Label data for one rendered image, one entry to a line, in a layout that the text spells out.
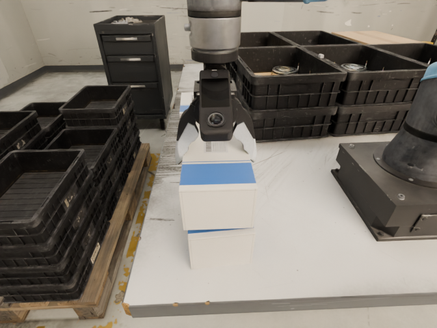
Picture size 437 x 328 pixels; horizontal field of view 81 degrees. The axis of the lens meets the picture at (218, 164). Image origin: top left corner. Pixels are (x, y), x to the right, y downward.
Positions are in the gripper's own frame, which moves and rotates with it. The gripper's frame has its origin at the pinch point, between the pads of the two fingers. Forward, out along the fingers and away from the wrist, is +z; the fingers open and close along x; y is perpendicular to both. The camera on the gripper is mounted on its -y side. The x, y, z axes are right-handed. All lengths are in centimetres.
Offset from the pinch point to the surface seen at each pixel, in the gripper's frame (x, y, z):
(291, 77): -23.2, 35.6, -5.6
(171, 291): 8.7, -14.5, 17.2
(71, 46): 203, 384, 48
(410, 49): -90, 80, -4
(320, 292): -18.0, -15.8, 17.3
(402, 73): -59, 39, -5
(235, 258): -3.2, -9.7, 15.2
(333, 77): -36, 37, -5
